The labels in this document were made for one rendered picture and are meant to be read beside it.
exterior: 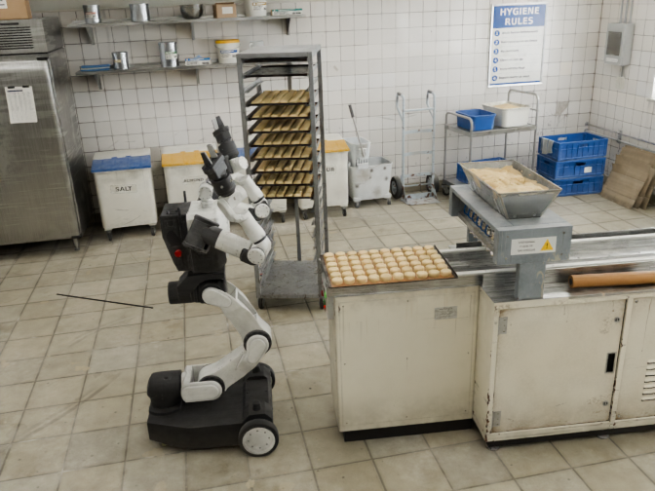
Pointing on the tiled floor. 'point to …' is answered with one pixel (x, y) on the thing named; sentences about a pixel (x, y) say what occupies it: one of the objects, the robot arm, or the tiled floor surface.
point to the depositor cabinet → (564, 360)
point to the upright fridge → (40, 140)
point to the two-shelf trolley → (485, 134)
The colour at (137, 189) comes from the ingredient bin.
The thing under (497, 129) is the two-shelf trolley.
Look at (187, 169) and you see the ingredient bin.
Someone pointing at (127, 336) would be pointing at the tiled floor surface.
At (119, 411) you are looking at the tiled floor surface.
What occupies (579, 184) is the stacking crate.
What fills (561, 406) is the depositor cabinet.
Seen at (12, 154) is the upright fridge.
